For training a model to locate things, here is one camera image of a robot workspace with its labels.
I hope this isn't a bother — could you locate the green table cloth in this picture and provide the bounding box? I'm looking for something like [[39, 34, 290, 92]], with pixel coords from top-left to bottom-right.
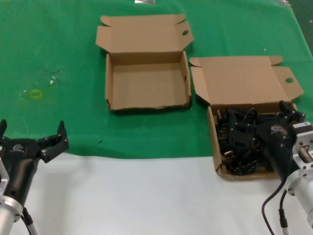
[[0, 0, 313, 161]]

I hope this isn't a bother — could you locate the black grey left arm cable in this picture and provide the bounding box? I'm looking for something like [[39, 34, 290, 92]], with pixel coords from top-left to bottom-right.
[[21, 207, 39, 235]]

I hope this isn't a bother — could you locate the cardboard box with torn rim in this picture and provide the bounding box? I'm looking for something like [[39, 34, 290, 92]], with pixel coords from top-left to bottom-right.
[[95, 14, 195, 114]]

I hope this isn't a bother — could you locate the black cable with grey connector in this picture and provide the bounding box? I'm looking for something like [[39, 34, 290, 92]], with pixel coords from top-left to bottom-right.
[[278, 190, 291, 235]]

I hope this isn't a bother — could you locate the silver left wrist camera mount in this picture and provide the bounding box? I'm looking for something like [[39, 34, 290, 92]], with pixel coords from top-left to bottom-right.
[[0, 156, 10, 196]]

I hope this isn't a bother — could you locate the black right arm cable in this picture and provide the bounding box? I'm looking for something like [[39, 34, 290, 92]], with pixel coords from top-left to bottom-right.
[[262, 180, 287, 235]]

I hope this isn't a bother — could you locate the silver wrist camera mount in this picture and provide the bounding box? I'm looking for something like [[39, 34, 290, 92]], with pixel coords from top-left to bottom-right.
[[292, 122, 313, 172], [0, 156, 10, 196]]

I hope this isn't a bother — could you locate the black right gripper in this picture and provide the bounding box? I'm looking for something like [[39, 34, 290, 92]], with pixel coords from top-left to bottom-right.
[[229, 100, 306, 182]]

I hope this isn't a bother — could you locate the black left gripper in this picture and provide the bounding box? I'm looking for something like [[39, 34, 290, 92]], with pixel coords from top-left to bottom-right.
[[0, 119, 69, 206]]

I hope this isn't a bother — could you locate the cardboard box with intact rim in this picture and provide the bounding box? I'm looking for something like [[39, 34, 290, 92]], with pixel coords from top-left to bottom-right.
[[189, 55, 305, 181]]

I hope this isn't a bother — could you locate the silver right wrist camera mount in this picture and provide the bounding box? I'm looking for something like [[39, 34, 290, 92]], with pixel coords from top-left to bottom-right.
[[292, 122, 313, 172]]

